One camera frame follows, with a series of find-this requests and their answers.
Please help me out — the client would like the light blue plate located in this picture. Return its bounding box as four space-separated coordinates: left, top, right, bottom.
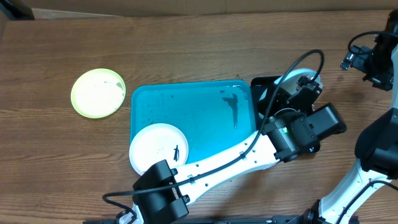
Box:
259 68 316 100

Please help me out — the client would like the pink white plate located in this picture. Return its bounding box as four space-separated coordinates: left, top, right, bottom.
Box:
129 123 189 175

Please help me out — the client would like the yellow plate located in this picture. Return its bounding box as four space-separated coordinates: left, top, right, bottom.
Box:
70 68 126 119

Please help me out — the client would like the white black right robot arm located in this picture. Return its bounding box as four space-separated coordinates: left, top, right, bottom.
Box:
290 48 397 224

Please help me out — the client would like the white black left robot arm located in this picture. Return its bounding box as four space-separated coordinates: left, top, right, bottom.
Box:
116 76 323 223

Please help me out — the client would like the black rectangular tray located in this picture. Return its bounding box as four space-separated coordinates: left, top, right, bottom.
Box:
250 76 282 128

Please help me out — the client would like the teal plastic tray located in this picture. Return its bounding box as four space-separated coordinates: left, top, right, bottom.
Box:
130 80 256 164

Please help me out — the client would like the brown cardboard backdrop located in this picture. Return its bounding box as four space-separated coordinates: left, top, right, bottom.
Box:
24 0 397 17

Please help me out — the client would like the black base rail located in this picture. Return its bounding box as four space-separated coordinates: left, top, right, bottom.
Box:
83 215 312 224

